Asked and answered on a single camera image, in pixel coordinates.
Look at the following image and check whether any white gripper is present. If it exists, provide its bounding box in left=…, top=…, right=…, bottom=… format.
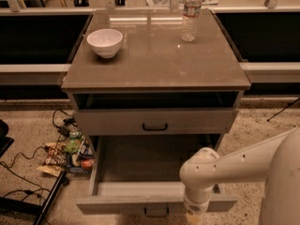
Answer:
left=184, top=187, right=212, bottom=225

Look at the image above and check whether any grey drawer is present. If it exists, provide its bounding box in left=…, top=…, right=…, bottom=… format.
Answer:
left=74, top=108, right=238, bottom=136
left=76, top=134, right=238, bottom=218

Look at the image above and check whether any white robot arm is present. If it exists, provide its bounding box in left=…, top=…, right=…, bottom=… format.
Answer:
left=179, top=127, right=300, bottom=225

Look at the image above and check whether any grey top drawer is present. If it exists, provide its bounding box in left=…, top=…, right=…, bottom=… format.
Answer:
left=74, top=108, right=238, bottom=136

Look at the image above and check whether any grey drawer cabinet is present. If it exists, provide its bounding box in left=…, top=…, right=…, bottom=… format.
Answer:
left=60, top=8, right=251, bottom=143

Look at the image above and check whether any pile of snack bags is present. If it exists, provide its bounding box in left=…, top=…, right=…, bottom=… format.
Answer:
left=37, top=131, right=95, bottom=176

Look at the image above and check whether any black stand base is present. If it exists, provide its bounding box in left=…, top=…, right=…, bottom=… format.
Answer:
left=0, top=171, right=69, bottom=225

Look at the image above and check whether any black tripod leg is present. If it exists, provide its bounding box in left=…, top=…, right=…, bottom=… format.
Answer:
left=266, top=97, right=300, bottom=122

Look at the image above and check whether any white ceramic bowl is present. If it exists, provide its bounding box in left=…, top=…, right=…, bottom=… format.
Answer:
left=87, top=29, right=123, bottom=58

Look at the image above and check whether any clear plastic water bottle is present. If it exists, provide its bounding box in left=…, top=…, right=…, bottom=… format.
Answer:
left=181, top=0, right=202, bottom=42

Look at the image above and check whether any black power adapter cable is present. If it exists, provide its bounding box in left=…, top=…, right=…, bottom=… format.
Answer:
left=52, top=109, right=79, bottom=139

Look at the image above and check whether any black floor cable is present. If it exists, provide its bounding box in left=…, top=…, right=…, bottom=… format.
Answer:
left=0, top=145, right=51, bottom=192

